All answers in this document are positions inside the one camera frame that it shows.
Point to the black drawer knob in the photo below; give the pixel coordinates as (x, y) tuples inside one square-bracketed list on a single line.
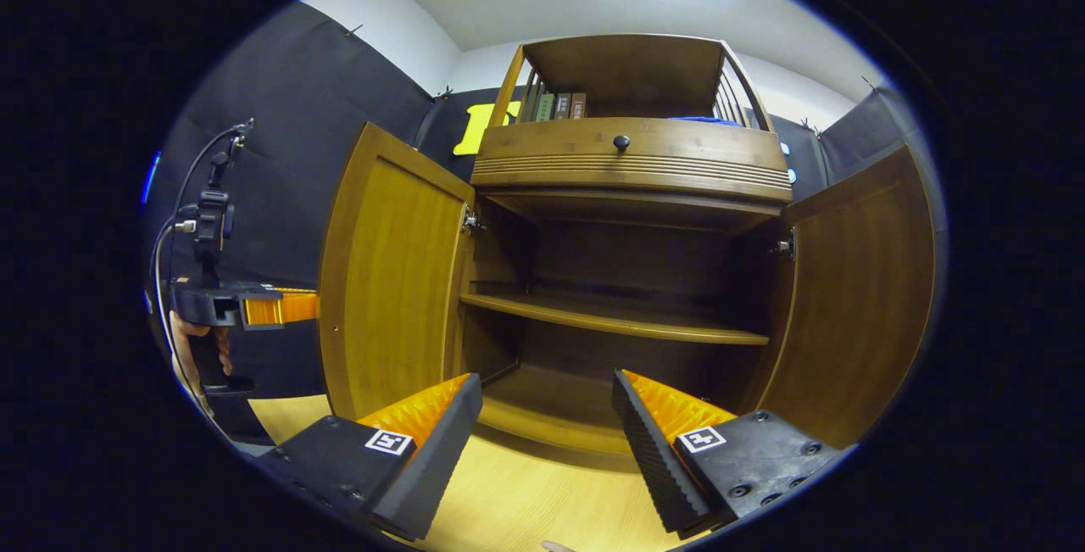
[(621, 142)]

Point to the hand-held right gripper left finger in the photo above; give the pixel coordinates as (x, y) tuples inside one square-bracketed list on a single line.
[(441, 459)]

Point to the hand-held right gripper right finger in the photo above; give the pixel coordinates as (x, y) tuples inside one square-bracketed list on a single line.
[(653, 459)]

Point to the black backdrop cloth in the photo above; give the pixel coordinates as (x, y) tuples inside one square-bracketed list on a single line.
[(280, 111)]

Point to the dark grey book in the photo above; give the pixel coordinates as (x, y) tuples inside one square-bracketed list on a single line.
[(563, 106)]

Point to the green book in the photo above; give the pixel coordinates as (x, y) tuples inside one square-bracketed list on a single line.
[(545, 108)]

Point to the metal door hinge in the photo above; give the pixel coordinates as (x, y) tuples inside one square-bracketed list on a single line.
[(783, 244), (472, 220)]

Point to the wooden cabinet door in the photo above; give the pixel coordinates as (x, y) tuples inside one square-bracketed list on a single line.
[(398, 281), (856, 298)]

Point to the blue cloth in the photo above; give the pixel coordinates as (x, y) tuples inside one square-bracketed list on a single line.
[(708, 120)]

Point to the wooden drawer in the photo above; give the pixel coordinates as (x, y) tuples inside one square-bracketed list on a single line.
[(551, 149)]

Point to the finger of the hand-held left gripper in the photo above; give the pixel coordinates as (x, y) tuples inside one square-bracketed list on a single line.
[(288, 308)]

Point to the brown book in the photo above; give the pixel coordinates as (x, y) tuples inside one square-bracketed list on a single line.
[(579, 105)]

